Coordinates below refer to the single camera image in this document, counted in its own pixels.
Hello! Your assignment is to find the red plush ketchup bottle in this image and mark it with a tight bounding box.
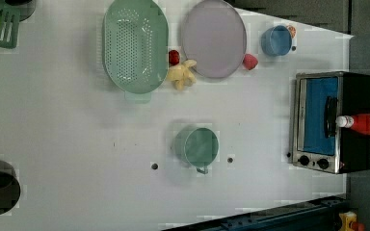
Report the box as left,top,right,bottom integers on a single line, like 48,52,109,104
335,114,370,136

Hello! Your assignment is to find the black steel toaster oven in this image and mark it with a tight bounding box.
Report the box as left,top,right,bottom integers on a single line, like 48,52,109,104
290,71,370,174

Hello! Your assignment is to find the green mug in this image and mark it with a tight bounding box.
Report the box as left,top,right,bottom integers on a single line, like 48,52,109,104
172,125,220,174

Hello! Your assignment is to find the yellow plush banana toy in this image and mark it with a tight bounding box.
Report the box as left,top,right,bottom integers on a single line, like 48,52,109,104
167,60,197,90

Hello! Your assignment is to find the red strawberry toy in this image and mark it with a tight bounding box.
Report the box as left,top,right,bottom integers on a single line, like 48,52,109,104
169,50,180,65

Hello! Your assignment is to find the lavender round plate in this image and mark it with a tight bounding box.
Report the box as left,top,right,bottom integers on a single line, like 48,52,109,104
181,0,247,78

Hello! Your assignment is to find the pink strawberry toy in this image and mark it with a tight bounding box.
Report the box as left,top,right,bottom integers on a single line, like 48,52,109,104
243,54,258,70

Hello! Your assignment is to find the green perforated colander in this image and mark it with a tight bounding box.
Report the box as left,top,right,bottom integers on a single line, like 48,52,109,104
103,0,169,94

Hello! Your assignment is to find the blue cup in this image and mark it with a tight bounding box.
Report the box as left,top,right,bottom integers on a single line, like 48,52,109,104
260,25,292,57

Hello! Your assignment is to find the orange slice toy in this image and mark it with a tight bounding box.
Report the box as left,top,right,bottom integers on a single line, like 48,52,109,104
286,25,297,39

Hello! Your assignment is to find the yellow clamp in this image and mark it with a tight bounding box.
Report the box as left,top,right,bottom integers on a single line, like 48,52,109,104
339,212,365,231

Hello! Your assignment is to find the black object left edge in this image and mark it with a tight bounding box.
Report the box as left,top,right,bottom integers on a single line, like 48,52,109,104
5,0,37,21

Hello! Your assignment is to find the blue metal frame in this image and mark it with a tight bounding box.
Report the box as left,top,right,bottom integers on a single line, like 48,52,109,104
165,196,349,231

